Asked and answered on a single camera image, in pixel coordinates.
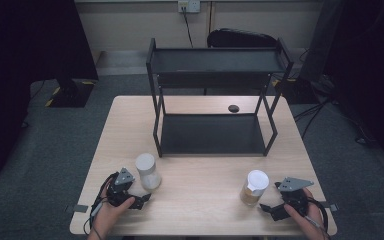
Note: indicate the black stand base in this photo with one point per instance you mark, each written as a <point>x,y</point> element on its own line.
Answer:
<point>75,95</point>
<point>300,91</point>

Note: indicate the black chair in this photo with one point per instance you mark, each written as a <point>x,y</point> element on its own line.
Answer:
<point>241,38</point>

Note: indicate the black round table grommet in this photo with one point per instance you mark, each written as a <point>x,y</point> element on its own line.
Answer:
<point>233,108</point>

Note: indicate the black two-tier metal rack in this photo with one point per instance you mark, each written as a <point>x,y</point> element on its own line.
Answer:
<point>213,133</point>

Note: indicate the person's right hand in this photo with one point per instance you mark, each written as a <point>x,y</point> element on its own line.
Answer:
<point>305,221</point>

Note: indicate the glass jar of white powder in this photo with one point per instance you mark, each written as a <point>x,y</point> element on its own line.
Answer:
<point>148,173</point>

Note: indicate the grey tape strip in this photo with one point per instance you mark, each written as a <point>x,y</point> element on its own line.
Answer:
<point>331,206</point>
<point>77,208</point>

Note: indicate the white wall socket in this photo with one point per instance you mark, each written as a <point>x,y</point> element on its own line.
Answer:
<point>193,5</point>

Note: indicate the person's left hand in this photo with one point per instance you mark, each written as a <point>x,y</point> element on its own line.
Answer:
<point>108,216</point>

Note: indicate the grey upright panel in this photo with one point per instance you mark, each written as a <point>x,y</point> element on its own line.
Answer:
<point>318,40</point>

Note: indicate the glass jar of brown spice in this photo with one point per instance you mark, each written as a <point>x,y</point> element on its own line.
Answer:
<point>254,188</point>

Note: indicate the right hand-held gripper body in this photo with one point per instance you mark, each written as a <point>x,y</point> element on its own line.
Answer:
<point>295,193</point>

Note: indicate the dark curtain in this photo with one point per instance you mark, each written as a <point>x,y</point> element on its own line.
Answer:
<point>370,66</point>
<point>20,66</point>

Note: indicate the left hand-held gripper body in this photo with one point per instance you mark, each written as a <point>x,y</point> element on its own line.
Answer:
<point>121,186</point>

